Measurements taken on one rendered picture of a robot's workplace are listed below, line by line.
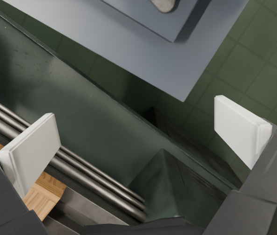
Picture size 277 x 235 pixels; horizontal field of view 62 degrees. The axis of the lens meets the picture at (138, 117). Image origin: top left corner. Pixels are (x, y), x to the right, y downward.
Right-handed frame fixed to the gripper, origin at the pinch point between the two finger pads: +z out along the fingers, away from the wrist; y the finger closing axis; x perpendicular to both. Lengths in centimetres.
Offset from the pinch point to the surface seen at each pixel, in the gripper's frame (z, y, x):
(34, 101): 56, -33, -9
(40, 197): 21.0, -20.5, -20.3
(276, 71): 108, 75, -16
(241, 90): 108, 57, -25
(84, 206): 23.5, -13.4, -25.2
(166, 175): 38.3, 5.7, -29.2
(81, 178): 30.5, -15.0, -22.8
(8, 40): 56, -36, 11
